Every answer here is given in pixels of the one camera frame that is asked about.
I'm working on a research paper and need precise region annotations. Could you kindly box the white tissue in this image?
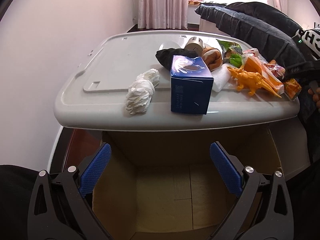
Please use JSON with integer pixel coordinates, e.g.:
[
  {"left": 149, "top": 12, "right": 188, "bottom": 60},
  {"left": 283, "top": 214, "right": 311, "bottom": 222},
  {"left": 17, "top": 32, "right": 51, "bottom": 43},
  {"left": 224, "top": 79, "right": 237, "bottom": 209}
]
[{"left": 125, "top": 68, "right": 159, "bottom": 115}]

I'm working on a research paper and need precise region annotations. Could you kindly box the blue carton box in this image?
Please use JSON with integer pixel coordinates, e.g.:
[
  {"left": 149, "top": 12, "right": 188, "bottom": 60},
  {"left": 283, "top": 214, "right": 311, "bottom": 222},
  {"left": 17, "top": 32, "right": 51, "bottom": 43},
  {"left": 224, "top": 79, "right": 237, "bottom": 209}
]
[{"left": 170, "top": 55, "right": 214, "bottom": 115}]

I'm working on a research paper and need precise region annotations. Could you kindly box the orange juice pouch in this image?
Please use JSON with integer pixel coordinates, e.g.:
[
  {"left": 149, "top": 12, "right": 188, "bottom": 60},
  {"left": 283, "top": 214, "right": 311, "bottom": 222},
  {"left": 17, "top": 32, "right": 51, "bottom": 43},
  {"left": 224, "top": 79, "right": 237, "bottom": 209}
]
[{"left": 284, "top": 79, "right": 302, "bottom": 100}]

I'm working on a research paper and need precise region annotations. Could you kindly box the person's right hand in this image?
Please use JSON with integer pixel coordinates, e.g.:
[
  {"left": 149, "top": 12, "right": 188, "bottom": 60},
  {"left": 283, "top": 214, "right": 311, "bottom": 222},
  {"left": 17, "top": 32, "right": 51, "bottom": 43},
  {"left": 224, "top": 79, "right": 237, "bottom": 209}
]
[{"left": 308, "top": 81, "right": 320, "bottom": 109}]

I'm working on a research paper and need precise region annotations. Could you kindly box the brown cardboard box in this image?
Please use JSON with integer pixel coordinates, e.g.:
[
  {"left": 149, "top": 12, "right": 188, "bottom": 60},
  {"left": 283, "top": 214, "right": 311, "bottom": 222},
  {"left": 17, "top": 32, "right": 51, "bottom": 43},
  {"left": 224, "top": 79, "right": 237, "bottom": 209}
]
[{"left": 93, "top": 125, "right": 281, "bottom": 239}]

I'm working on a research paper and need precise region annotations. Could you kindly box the grey plastic bin lid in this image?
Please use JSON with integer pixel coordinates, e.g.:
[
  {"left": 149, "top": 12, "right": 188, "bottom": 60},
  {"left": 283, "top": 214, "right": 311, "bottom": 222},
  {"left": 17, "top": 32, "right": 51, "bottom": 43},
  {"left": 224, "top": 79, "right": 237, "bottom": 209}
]
[{"left": 54, "top": 30, "right": 299, "bottom": 131}]

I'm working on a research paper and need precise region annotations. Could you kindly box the orange toy dinosaur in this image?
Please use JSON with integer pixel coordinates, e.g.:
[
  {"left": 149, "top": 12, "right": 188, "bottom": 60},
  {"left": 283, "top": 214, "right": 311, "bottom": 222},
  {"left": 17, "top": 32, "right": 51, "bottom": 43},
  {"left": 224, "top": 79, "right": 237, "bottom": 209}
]
[{"left": 227, "top": 66, "right": 281, "bottom": 98}]

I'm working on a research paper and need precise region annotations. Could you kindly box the red white crumpled wrapper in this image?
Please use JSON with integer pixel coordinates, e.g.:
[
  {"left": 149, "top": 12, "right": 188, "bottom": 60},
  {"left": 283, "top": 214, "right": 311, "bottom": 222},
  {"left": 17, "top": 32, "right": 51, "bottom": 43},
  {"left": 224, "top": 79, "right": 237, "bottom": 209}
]
[{"left": 242, "top": 48, "right": 285, "bottom": 80}]

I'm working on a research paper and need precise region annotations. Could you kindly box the white tissue pack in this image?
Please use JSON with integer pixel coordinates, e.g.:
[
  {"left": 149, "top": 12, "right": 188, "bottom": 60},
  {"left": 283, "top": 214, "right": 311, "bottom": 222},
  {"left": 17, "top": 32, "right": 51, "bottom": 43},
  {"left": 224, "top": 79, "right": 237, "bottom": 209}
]
[{"left": 211, "top": 63, "right": 232, "bottom": 93}]

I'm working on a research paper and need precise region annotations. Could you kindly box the orange white snack bag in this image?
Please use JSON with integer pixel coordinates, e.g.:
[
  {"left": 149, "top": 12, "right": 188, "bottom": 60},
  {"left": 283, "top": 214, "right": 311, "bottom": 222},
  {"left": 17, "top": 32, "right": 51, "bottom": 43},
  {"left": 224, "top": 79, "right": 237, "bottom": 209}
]
[{"left": 242, "top": 55, "right": 284, "bottom": 95}]

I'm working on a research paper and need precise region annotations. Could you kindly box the green snack wrapper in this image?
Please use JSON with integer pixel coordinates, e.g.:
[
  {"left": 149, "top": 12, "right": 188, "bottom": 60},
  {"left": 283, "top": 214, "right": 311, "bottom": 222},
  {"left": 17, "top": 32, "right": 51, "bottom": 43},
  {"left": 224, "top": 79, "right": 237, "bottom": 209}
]
[{"left": 217, "top": 40, "right": 242, "bottom": 68}]

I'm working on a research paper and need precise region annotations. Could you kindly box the brown orange sock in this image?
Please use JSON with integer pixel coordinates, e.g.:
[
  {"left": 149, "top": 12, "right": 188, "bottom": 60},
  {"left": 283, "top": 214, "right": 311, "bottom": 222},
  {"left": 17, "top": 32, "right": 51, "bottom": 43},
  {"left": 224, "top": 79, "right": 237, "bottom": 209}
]
[{"left": 201, "top": 47, "right": 222, "bottom": 72}]

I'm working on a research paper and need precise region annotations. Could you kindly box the black sock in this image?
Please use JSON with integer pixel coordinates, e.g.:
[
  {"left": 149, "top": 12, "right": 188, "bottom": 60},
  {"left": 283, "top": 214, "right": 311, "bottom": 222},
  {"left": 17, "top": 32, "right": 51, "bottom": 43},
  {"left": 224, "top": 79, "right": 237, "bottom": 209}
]
[{"left": 155, "top": 48, "right": 199, "bottom": 71}]

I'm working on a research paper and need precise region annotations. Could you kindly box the beige plastic cup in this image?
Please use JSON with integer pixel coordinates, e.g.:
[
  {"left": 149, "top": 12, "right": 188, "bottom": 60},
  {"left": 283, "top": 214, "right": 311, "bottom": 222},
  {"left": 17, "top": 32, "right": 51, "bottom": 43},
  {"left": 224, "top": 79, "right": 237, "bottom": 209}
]
[{"left": 184, "top": 36, "right": 205, "bottom": 56}]

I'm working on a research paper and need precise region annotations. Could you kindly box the dark blue bed duvet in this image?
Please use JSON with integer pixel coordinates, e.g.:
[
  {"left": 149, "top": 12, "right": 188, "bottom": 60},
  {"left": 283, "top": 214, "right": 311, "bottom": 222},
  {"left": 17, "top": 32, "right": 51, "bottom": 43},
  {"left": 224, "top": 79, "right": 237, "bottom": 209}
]
[{"left": 195, "top": 2, "right": 319, "bottom": 82}]

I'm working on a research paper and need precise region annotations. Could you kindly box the white bed frame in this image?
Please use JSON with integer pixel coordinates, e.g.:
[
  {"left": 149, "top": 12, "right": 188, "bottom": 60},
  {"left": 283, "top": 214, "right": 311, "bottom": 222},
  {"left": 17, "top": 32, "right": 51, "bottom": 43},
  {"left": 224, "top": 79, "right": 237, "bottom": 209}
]
[{"left": 199, "top": 19, "right": 228, "bottom": 36}]

